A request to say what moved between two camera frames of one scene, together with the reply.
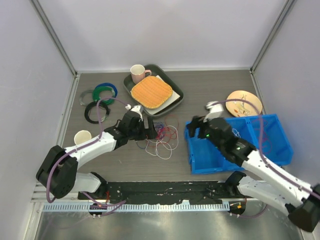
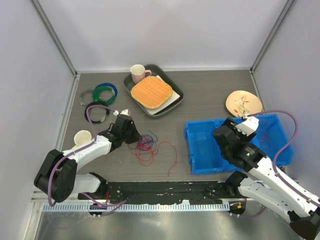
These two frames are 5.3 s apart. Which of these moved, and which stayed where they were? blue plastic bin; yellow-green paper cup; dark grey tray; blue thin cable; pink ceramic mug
Moved: blue thin cable
Stayed: blue plastic bin; yellow-green paper cup; pink ceramic mug; dark grey tray
